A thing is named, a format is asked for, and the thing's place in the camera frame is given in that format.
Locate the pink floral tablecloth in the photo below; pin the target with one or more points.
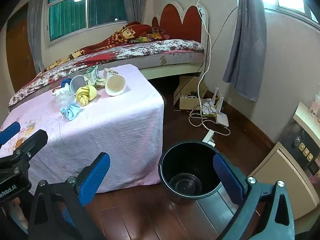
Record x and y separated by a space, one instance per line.
112 135

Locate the pale yellow paper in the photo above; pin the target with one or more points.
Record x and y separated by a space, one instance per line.
101 82

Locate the cream bed frame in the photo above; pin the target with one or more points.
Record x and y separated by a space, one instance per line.
172 66

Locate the white pump bottle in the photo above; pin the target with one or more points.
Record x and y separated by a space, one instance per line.
314 105

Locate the grey window curtain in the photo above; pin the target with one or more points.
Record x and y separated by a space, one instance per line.
36 25
132 0
247 50

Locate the cream nightstand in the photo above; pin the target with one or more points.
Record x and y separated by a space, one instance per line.
280 170

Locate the blue paper cup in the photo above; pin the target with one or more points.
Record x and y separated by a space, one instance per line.
76 83

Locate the white power strip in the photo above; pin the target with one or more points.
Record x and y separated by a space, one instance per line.
208 138

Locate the white paper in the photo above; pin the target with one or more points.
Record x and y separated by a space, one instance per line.
57 91

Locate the yellow tissue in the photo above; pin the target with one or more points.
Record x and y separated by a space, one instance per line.
85 93

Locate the brown wooden door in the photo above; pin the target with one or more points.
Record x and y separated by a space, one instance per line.
21 50

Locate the large white paper cup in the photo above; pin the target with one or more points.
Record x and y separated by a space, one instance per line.
115 85

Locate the red printed blanket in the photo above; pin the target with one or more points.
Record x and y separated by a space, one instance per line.
117 38

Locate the window with green curtain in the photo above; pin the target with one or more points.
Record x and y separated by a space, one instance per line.
87 5

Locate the black power adapter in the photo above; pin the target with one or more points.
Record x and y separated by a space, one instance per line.
193 94

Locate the floral sheet mattress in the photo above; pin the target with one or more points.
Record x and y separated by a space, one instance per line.
155 48

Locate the green milk carton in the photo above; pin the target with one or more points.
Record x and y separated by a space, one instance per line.
92 76

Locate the cardboard box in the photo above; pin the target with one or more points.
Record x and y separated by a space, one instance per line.
186 102

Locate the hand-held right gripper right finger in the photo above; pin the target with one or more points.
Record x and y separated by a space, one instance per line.
226 177

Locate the light blue tissue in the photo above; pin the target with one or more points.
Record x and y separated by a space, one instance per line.
70 112

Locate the red heart-shaped headboard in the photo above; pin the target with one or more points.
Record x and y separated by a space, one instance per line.
180 25

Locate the white router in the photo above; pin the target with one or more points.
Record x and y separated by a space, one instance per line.
222 118

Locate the colourful printed pillow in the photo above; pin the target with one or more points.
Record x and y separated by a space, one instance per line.
150 37

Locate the person's left hand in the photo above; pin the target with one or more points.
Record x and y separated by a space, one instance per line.
17 212

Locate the dark blue cloth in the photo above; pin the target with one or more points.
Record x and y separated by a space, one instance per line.
66 82

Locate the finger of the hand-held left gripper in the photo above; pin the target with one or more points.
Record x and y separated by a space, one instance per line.
10 131
35 141

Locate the black plastic bucket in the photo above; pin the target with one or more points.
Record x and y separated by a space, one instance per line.
185 165

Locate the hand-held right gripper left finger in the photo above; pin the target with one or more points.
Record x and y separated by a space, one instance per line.
96 172

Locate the clear plastic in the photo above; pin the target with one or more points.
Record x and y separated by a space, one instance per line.
63 98

